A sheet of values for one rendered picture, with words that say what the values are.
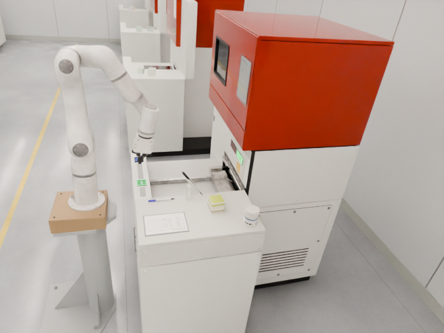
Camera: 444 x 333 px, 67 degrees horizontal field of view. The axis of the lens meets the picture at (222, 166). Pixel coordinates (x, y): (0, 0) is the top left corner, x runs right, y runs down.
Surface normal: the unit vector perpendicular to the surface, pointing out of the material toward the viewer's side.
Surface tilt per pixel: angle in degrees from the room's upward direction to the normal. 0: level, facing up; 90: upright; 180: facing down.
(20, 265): 0
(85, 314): 0
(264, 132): 90
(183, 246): 90
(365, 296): 0
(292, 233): 90
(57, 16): 90
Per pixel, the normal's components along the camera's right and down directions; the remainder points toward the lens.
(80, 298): 0.24, 0.53
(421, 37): -0.96, 0.06
